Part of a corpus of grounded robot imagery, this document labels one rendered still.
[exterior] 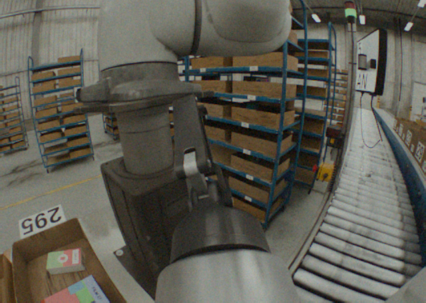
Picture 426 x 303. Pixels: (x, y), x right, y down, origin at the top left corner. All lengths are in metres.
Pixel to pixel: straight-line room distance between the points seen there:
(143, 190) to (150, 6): 0.30
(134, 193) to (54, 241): 0.50
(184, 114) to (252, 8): 0.20
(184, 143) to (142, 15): 0.23
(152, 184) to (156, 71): 0.19
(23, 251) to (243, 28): 0.87
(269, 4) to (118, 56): 0.25
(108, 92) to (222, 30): 0.21
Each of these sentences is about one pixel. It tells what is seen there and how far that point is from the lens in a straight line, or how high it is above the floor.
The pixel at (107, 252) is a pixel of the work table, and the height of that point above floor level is 0.75.
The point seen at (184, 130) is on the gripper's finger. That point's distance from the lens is 0.16.
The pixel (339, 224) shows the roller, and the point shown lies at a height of 0.74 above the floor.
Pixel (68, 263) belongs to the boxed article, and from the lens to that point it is 0.66.
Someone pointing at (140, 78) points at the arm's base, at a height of 1.25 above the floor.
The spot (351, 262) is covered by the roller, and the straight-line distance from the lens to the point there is 0.72.
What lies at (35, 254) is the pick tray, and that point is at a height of 0.78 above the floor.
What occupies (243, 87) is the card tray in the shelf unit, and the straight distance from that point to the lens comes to 1.38.
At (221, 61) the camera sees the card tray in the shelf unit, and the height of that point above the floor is 1.39.
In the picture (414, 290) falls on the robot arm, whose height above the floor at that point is 1.15.
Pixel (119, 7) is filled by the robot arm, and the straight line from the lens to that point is 0.34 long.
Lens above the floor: 1.24
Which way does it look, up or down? 19 degrees down
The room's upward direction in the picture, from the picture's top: straight up
